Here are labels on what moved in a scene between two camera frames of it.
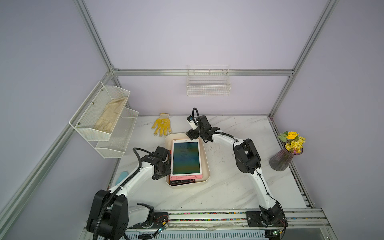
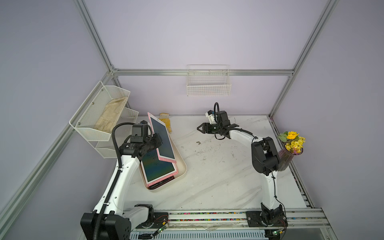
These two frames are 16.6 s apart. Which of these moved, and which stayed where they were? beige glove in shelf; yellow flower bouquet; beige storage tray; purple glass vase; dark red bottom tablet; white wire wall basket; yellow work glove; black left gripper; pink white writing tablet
Moved: dark red bottom tablet; black left gripper; beige storage tray; pink white writing tablet
Stayed: beige glove in shelf; white wire wall basket; yellow flower bouquet; yellow work glove; purple glass vase
